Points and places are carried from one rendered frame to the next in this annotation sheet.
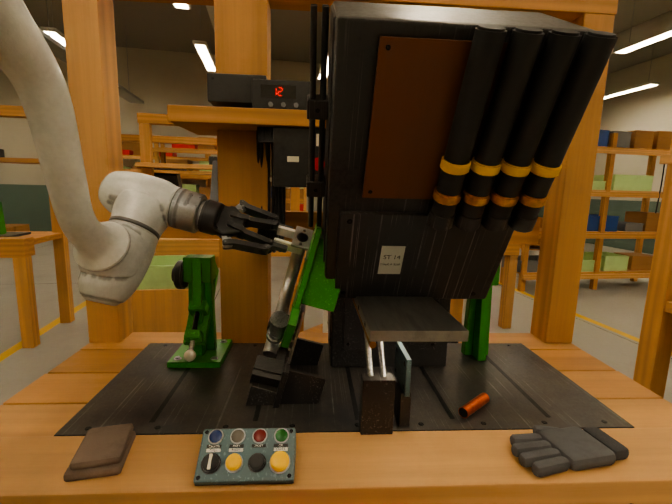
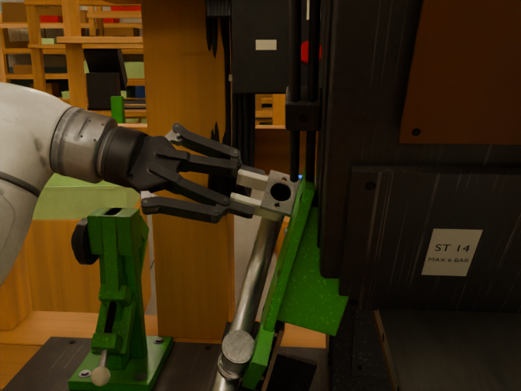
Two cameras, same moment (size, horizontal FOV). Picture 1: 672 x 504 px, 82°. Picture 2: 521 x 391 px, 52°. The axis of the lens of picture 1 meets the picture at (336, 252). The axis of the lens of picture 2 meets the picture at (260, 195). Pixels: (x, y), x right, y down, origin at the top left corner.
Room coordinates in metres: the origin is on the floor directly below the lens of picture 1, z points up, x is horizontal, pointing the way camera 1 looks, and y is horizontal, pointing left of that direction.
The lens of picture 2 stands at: (0.22, 0.01, 1.40)
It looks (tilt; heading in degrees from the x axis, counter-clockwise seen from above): 14 degrees down; 8
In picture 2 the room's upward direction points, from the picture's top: straight up
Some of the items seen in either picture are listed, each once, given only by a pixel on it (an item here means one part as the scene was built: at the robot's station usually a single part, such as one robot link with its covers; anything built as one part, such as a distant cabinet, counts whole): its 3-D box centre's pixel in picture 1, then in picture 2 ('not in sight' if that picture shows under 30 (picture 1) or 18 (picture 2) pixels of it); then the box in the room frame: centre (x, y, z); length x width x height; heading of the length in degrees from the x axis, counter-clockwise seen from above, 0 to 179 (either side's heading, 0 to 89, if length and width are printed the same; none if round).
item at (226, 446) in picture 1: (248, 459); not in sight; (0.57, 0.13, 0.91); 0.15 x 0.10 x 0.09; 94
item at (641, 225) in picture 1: (591, 210); not in sight; (5.69, -3.71, 1.14); 2.45 x 0.55 x 2.28; 100
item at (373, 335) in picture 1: (393, 303); (450, 324); (0.78, -0.12, 1.11); 0.39 x 0.16 x 0.03; 4
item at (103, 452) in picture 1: (102, 450); not in sight; (0.57, 0.38, 0.91); 0.10 x 0.08 x 0.03; 14
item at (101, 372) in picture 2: (191, 347); (103, 361); (0.89, 0.34, 0.96); 0.06 x 0.03 x 0.06; 4
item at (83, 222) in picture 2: (179, 274); (84, 240); (0.97, 0.40, 1.12); 0.07 x 0.03 x 0.08; 4
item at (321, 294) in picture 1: (320, 272); (312, 261); (0.81, 0.03, 1.17); 0.13 x 0.12 x 0.20; 94
